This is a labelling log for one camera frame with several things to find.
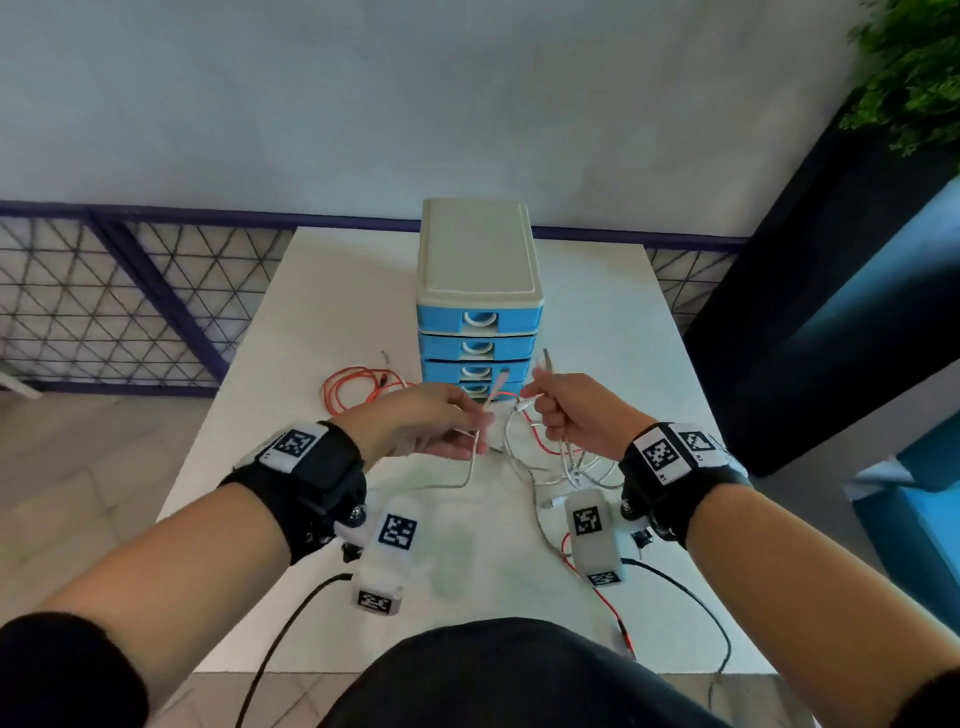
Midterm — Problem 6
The person's left hand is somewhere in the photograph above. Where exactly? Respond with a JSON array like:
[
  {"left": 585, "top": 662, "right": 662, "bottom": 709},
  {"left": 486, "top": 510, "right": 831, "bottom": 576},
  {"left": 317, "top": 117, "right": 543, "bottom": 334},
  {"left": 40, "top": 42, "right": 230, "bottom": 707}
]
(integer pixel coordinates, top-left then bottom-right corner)
[{"left": 330, "top": 382, "right": 497, "bottom": 462}]

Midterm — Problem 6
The person's right hand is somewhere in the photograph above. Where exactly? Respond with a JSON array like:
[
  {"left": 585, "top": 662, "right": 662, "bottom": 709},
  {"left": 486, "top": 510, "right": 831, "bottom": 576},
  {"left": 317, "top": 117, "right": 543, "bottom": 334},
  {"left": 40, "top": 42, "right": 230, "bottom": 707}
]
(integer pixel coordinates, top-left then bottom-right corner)
[{"left": 520, "top": 370, "right": 659, "bottom": 463}]

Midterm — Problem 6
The white charging cable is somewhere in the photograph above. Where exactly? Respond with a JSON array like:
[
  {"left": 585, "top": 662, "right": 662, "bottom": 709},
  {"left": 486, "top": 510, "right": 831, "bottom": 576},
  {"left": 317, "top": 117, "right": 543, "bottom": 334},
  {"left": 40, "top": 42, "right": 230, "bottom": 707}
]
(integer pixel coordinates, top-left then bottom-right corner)
[{"left": 367, "top": 367, "right": 512, "bottom": 496}]

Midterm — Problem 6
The white cable with silver plug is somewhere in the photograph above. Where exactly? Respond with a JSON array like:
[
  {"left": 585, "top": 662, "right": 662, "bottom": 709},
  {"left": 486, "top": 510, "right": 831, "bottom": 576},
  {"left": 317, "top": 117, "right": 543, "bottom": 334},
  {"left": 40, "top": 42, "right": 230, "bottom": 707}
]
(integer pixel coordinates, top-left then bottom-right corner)
[{"left": 513, "top": 348, "right": 558, "bottom": 415}]

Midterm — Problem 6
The person's left forearm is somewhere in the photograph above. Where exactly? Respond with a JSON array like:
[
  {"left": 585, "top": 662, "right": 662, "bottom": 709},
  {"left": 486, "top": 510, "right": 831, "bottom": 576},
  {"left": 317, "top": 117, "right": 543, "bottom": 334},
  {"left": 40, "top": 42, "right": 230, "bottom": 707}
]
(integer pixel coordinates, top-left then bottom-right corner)
[{"left": 37, "top": 481, "right": 292, "bottom": 714}]

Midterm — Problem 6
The person's right forearm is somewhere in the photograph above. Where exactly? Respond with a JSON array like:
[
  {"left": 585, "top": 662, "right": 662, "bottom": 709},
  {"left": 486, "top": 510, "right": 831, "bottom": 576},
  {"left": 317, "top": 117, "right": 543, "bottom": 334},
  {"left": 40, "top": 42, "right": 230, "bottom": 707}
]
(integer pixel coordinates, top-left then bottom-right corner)
[{"left": 686, "top": 482, "right": 960, "bottom": 706}]

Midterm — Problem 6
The blue drawer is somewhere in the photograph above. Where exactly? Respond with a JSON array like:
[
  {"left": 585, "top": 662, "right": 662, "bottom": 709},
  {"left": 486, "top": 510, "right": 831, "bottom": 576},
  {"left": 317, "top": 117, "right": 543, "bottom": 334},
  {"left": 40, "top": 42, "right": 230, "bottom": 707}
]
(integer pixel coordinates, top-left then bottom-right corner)
[
  {"left": 417, "top": 303, "right": 543, "bottom": 337},
  {"left": 421, "top": 359, "right": 533, "bottom": 385},
  {"left": 450, "top": 380, "right": 527, "bottom": 400},
  {"left": 419, "top": 333, "right": 538, "bottom": 363}
]

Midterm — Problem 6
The cream drawer cabinet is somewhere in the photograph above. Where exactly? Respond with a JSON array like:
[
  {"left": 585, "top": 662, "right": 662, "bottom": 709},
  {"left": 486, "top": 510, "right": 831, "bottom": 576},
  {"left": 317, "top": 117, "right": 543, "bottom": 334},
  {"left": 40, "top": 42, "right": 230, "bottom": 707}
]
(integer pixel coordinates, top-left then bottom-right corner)
[{"left": 416, "top": 198, "right": 545, "bottom": 400}]

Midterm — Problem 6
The white table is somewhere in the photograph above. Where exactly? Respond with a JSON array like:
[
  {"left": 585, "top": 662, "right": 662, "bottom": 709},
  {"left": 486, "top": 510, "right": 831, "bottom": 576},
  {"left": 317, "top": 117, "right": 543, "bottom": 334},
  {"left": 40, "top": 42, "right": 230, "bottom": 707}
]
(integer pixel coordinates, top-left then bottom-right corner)
[{"left": 155, "top": 226, "right": 775, "bottom": 675}]

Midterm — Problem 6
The person's black clothing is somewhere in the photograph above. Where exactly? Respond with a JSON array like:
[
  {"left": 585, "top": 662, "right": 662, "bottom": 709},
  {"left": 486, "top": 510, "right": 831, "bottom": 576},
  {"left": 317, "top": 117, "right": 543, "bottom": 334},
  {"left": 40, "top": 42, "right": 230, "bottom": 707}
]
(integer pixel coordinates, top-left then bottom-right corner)
[{"left": 0, "top": 611, "right": 960, "bottom": 728}]

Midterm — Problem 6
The black pillar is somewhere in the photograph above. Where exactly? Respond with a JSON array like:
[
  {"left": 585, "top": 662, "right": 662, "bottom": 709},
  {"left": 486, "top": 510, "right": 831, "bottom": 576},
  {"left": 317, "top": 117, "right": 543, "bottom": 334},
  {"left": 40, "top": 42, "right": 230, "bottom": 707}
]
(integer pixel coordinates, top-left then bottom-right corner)
[{"left": 682, "top": 105, "right": 960, "bottom": 479}]

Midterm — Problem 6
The purple mesh railing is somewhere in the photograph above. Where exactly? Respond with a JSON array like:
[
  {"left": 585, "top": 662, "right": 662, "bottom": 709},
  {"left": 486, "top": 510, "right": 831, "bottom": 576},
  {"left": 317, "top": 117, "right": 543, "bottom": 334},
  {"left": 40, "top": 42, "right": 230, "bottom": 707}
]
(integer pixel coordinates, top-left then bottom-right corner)
[{"left": 0, "top": 200, "right": 751, "bottom": 398}]

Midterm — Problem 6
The blue seat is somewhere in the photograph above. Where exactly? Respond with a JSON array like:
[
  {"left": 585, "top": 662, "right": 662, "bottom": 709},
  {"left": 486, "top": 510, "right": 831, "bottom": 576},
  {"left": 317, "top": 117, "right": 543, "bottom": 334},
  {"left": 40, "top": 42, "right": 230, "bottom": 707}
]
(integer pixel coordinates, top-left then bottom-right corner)
[{"left": 841, "top": 431, "right": 960, "bottom": 639}]

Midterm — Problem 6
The green plant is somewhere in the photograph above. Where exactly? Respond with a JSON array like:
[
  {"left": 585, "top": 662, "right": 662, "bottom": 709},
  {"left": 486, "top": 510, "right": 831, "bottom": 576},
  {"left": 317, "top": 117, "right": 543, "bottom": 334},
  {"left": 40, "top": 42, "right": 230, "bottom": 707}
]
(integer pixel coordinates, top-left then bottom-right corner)
[{"left": 838, "top": 0, "right": 960, "bottom": 159}]

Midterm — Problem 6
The tangled white cable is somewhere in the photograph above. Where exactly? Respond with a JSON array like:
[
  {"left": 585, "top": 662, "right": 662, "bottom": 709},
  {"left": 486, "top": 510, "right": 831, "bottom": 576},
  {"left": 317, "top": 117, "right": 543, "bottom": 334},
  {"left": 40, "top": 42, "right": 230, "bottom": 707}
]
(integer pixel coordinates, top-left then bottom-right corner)
[{"left": 501, "top": 405, "right": 627, "bottom": 513}]

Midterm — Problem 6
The grey braided cable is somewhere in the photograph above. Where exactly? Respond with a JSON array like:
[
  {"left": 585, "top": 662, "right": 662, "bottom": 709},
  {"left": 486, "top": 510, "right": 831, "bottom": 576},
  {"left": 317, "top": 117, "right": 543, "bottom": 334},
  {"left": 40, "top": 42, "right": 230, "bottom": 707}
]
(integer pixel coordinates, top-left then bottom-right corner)
[{"left": 527, "top": 465, "right": 575, "bottom": 560}]

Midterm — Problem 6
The orange coiled cable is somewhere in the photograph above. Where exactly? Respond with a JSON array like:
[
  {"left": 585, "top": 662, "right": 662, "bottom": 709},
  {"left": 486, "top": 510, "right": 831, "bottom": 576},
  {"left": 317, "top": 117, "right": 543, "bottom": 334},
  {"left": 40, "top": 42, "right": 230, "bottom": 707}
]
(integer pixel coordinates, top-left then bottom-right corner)
[{"left": 321, "top": 366, "right": 410, "bottom": 416}]

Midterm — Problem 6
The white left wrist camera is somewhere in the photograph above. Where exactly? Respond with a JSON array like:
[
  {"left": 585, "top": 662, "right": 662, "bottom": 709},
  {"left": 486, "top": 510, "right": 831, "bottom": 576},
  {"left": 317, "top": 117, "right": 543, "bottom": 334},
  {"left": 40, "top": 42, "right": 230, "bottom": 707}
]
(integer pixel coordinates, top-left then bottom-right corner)
[{"left": 335, "top": 496, "right": 426, "bottom": 617}]

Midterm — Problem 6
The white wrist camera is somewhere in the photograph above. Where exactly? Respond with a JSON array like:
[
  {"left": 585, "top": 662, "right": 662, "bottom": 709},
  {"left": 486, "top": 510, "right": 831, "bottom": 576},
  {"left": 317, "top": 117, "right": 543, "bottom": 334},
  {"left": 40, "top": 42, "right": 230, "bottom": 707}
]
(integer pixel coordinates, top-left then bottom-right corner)
[
  {"left": 335, "top": 496, "right": 426, "bottom": 617},
  {"left": 564, "top": 489, "right": 652, "bottom": 588}
]

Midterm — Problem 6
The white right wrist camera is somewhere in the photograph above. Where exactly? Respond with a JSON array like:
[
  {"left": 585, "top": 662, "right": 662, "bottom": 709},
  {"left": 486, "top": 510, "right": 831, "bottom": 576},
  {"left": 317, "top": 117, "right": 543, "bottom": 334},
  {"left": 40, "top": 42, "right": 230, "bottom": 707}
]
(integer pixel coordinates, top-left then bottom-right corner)
[{"left": 564, "top": 489, "right": 652, "bottom": 588}]

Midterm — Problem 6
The black right wrist strap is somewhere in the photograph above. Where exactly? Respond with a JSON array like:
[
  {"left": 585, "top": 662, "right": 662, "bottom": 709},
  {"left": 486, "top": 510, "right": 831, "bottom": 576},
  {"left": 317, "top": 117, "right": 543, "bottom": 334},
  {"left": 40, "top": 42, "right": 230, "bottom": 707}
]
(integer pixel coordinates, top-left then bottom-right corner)
[{"left": 618, "top": 422, "right": 753, "bottom": 550}]

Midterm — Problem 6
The black wrist strap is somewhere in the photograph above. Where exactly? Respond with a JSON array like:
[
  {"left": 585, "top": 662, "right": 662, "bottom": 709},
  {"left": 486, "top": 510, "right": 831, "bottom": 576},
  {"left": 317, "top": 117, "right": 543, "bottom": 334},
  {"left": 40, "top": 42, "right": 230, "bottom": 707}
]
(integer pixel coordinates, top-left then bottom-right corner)
[
  {"left": 218, "top": 420, "right": 369, "bottom": 566},
  {"left": 618, "top": 422, "right": 753, "bottom": 550}
]

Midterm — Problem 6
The black left wrist strap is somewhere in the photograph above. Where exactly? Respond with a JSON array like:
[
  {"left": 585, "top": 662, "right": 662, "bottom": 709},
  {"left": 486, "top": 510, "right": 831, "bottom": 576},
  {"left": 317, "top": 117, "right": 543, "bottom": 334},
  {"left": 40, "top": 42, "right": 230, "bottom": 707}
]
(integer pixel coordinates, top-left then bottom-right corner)
[{"left": 218, "top": 420, "right": 369, "bottom": 566}]

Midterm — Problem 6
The red cable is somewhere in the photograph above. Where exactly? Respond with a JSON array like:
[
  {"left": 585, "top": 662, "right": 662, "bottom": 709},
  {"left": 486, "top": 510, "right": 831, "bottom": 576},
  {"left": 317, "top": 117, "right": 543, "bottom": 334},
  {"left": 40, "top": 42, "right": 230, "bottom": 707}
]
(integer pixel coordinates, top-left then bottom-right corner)
[{"left": 495, "top": 390, "right": 638, "bottom": 661}]

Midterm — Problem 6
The black right camera cable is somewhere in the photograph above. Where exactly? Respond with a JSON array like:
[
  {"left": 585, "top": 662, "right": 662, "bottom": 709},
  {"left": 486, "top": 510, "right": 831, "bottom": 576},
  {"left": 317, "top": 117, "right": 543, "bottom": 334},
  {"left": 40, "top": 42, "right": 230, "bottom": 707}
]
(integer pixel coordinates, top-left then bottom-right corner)
[{"left": 619, "top": 557, "right": 733, "bottom": 710}]

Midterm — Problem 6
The black camera cable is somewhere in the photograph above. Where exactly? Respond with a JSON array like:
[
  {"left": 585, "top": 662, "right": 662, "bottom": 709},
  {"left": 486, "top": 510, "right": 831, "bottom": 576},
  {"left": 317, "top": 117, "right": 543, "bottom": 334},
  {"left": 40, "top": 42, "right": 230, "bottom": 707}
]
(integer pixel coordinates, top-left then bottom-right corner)
[
  {"left": 619, "top": 557, "right": 733, "bottom": 710},
  {"left": 234, "top": 573, "right": 354, "bottom": 728}
]

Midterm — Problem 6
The black left camera cable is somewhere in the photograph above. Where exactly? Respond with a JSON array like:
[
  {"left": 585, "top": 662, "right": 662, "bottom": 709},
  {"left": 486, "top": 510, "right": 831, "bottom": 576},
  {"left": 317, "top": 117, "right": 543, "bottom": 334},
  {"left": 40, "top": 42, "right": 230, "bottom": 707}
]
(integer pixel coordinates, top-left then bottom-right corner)
[{"left": 234, "top": 573, "right": 354, "bottom": 728}]

